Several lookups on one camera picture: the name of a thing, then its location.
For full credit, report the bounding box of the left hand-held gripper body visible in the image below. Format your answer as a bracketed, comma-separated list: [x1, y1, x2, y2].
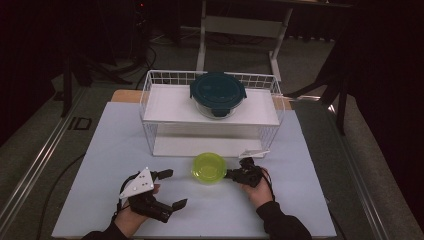
[118, 166, 175, 224]

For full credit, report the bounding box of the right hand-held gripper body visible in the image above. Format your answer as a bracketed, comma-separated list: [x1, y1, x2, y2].
[232, 148, 271, 189]

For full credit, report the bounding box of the yellow-green plastic container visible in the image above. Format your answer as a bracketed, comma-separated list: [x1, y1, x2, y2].
[190, 151, 229, 185]

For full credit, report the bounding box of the white wire shelf rack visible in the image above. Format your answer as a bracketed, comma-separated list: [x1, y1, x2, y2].
[139, 69, 286, 159]

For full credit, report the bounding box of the glass container with teal lid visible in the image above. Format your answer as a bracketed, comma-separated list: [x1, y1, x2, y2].
[189, 71, 248, 120]

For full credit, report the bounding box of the person's right hand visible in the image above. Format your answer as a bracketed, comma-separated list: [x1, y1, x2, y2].
[240, 167, 275, 210]

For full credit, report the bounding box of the person's left hand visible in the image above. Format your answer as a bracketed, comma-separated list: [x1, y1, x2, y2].
[114, 199, 152, 239]

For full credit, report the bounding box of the light blue table mat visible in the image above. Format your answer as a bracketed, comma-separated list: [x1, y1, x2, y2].
[51, 101, 338, 240]

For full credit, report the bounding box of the black stand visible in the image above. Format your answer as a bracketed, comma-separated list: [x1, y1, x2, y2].
[60, 49, 133, 118]
[285, 39, 352, 136]

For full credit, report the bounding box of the black floor cable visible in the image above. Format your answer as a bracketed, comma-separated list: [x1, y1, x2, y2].
[35, 152, 88, 240]

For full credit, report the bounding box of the metal floor rail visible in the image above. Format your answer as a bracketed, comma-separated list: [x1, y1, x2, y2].
[0, 87, 88, 232]

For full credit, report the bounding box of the bundle of black cables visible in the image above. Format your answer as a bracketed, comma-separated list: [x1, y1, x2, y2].
[132, 41, 158, 89]

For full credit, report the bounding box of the white metal table frame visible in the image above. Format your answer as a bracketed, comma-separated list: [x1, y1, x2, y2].
[195, 0, 295, 83]

